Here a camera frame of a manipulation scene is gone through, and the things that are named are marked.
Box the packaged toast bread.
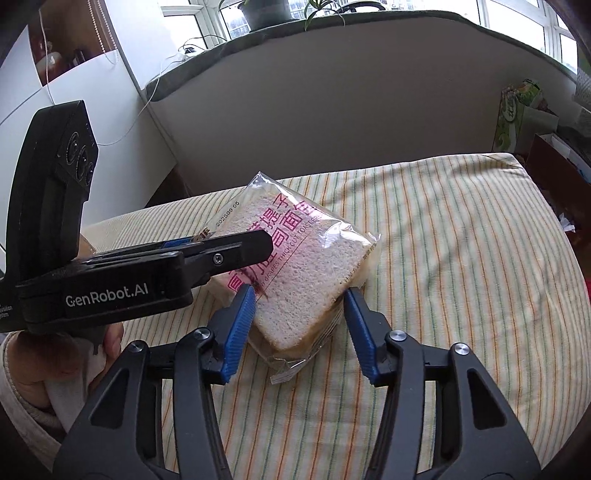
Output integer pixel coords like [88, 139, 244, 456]
[203, 173, 380, 384]

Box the person's left hand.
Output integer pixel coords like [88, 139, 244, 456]
[6, 320, 126, 409]

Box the white cabinet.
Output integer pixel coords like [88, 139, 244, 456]
[1, 1, 175, 227]

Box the striped table cloth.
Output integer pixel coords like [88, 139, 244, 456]
[80, 151, 591, 480]

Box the potted spider plant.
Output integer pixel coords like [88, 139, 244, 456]
[218, 0, 293, 31]

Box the small trailing plant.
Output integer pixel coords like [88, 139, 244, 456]
[304, 0, 386, 31]

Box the dark red box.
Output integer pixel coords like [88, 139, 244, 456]
[526, 134, 590, 233]

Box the green paper bag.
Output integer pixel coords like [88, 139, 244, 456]
[493, 79, 559, 156]

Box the white cable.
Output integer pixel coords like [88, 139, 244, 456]
[38, 8, 205, 149]

